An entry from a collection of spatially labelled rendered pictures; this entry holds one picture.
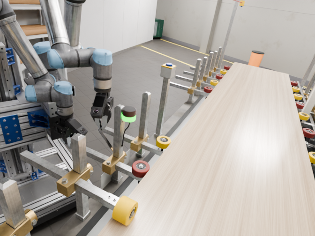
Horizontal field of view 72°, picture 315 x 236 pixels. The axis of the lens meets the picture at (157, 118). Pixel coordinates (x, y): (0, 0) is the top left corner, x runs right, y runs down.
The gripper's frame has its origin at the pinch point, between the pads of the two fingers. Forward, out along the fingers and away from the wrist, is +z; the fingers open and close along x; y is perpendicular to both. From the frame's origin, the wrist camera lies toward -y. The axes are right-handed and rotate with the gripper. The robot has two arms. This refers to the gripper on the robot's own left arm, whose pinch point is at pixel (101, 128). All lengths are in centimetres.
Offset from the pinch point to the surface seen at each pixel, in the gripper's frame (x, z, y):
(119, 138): -9.5, 2.0, -2.4
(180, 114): -42, 31, 88
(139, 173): -21.6, 10.8, -13.2
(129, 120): -13.9, -9.9, -4.7
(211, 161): -55, 11, 3
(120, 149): -9.9, 9.3, -1.3
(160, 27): 47, 57, 878
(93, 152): 3.8, 14.8, -0.5
